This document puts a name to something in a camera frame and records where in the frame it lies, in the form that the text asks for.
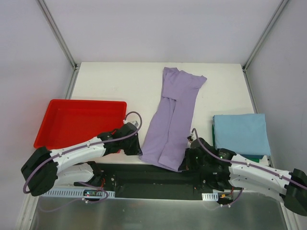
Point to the green folded t shirt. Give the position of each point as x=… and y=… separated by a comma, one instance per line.
x=254, y=158

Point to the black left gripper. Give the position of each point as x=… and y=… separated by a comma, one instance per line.
x=133, y=145

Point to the right perforated cable duct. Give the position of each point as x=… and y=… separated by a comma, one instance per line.
x=210, y=196

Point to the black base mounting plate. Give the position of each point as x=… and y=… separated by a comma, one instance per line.
x=151, y=182

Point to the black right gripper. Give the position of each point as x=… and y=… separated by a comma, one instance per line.
x=188, y=159

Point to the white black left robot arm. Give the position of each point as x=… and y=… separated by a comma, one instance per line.
x=74, y=165

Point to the aluminium frame post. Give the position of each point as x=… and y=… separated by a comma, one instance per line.
x=56, y=32
x=270, y=25

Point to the perforated cable duct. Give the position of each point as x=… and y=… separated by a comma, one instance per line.
x=210, y=196
x=75, y=193

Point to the right aluminium frame post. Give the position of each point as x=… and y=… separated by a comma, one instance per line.
x=270, y=25

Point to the lilac t shirt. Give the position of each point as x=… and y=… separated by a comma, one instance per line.
x=167, y=136

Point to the left perforated cable duct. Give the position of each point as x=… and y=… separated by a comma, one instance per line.
x=75, y=193

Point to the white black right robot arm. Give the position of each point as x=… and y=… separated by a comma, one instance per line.
x=289, y=188

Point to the red plastic tray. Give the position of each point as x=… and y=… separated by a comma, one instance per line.
x=70, y=122

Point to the light blue folded t shirt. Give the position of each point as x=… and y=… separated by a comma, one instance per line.
x=244, y=134

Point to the left aluminium frame post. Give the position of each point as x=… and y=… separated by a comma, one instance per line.
x=56, y=32

